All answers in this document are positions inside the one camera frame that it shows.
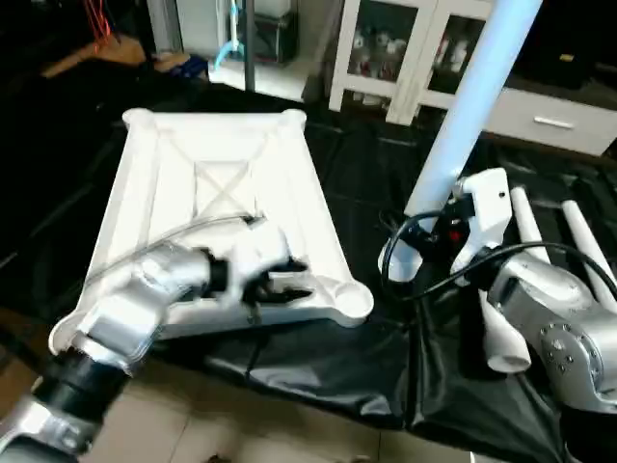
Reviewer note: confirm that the dark equipment rack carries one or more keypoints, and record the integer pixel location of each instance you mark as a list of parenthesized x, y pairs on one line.
[(278, 39)]

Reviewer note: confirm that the white plastic table top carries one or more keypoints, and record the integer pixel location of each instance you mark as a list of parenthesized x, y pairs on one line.
[(212, 193)]

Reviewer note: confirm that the white plastic table leg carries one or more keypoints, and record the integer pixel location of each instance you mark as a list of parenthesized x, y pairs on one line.
[(588, 241), (472, 106), (506, 338)]

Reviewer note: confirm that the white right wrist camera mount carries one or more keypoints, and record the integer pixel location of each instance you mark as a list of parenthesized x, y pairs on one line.
[(487, 212)]

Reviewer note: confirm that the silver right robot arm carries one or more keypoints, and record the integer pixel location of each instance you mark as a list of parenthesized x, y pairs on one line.
[(569, 328)]

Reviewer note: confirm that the white drawer unit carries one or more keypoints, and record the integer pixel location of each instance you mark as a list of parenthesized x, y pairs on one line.
[(569, 121)]

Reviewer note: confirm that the black work mat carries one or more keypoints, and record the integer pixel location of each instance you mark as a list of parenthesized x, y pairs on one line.
[(366, 174)]

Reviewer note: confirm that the light blue plastic item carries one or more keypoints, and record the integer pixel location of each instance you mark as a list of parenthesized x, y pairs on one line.
[(231, 48)]

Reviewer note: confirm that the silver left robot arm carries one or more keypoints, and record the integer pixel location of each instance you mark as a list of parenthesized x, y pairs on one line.
[(125, 318)]

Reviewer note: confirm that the grey metal pole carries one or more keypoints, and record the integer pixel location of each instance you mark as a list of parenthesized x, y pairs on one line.
[(249, 48)]

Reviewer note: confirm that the blue flat box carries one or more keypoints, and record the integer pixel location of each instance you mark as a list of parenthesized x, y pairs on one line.
[(188, 66)]

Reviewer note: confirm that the white glass door cabinet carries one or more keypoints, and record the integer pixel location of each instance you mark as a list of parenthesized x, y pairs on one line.
[(421, 48)]

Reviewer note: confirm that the brown wooden board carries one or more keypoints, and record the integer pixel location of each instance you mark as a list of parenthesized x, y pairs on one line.
[(106, 53)]

